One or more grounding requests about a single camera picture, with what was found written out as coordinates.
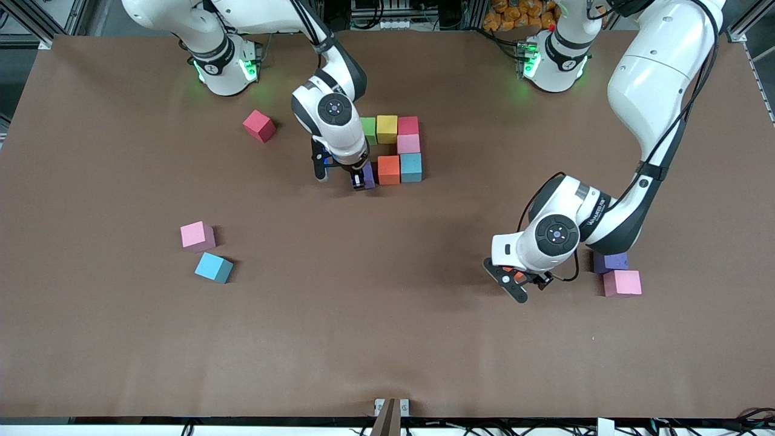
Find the purple foam cube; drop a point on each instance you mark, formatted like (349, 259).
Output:
(370, 175)
(613, 262)

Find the brown camera post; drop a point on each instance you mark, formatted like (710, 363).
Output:
(387, 424)

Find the silver metal bracket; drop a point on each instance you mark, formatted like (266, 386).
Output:
(405, 407)

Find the blue foam cube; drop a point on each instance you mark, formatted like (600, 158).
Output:
(213, 267)
(411, 168)

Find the orange foam cube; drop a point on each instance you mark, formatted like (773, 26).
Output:
(389, 170)
(519, 276)

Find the green foam cube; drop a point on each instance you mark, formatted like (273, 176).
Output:
(370, 131)

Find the red foam cube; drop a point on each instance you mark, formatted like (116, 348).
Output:
(408, 125)
(259, 126)

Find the small white power strip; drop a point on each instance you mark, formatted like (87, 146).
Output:
(395, 24)

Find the yellow foam cube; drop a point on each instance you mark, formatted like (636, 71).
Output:
(387, 129)

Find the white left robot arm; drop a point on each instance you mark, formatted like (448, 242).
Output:
(557, 233)

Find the orange packets pile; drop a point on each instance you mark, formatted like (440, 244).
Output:
(514, 15)

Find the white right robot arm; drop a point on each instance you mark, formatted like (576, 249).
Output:
(333, 112)

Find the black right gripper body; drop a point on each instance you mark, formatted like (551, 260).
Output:
(356, 171)

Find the brown table cover sheet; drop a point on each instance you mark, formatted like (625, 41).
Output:
(387, 339)

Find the pink foam cube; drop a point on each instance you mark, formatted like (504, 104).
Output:
(198, 236)
(622, 283)
(408, 144)

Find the aluminium frame profile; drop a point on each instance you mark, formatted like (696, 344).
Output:
(42, 27)
(748, 21)

